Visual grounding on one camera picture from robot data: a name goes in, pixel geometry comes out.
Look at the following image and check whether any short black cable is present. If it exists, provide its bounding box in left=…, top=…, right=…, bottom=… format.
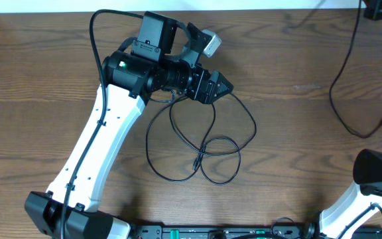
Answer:
left=145, top=92, right=257, bottom=186

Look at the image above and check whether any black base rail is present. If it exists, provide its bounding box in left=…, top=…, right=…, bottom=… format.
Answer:
left=127, top=217, right=382, bottom=239

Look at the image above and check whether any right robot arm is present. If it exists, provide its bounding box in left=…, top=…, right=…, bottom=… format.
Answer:
left=300, top=0, right=382, bottom=238

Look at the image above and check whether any long black cable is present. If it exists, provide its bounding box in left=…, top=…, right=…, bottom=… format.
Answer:
left=328, top=0, right=382, bottom=139

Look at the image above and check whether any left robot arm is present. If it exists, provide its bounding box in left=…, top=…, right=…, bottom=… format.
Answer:
left=25, top=11, right=233, bottom=238

